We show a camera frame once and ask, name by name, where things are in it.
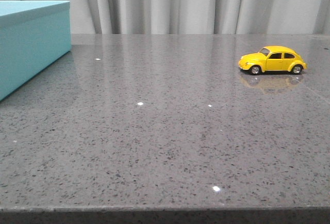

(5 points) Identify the grey pleated curtain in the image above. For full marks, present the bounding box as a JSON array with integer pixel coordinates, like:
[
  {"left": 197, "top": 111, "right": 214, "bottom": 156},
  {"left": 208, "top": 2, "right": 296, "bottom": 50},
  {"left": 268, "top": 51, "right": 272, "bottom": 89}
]
[{"left": 3, "top": 0, "right": 329, "bottom": 34}]

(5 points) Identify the yellow toy beetle car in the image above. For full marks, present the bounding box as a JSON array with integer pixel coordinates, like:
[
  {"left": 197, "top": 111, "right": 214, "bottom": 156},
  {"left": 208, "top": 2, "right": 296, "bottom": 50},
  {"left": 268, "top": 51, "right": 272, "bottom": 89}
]
[{"left": 238, "top": 45, "right": 307, "bottom": 75}]

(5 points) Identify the light blue storage box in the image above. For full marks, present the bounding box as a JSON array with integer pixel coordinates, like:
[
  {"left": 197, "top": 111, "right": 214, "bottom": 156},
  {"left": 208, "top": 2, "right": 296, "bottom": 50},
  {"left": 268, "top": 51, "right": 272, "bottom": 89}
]
[{"left": 1, "top": 1, "right": 71, "bottom": 99}]

